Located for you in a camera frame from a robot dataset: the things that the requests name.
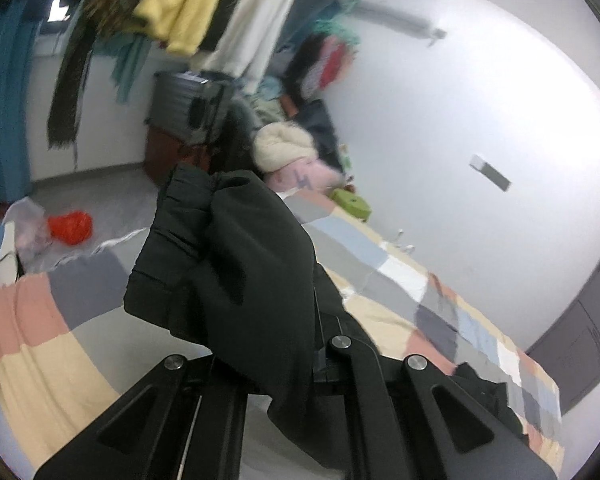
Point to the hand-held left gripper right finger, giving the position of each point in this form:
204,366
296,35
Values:
380,395

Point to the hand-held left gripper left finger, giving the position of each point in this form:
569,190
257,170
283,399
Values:
170,410

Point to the black jacket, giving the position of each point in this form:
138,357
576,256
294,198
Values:
240,270

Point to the red and pink hanging clothes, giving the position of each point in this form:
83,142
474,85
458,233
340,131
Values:
325,62

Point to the patchwork checkered bed blanket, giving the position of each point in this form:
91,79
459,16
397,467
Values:
80,340

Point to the green plush toy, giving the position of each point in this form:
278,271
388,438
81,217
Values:
352,203

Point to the grey door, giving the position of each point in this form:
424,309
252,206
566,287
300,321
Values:
577,337

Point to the red plastic bag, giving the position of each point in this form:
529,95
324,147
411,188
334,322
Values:
71,227

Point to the clear plastic bag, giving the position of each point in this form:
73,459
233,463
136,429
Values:
27,227

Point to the pink pillow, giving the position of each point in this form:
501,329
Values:
305,175

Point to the brown wooden cabinet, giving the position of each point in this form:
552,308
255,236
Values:
167,157

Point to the cream fluffy pillow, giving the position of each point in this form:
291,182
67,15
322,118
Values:
285,147

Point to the grey ribbed suitcase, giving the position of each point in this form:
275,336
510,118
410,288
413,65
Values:
185,105

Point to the black striped hanging scarf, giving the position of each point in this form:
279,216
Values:
70,95

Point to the blue curtain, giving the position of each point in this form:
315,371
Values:
5,105

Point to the teal hanging garment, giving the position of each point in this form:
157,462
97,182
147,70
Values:
127,65

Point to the cream hanging garment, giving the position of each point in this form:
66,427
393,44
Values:
252,20

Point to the yellow hanging garment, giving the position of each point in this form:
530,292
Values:
185,0

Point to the wall power socket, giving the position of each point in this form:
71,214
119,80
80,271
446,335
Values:
490,172

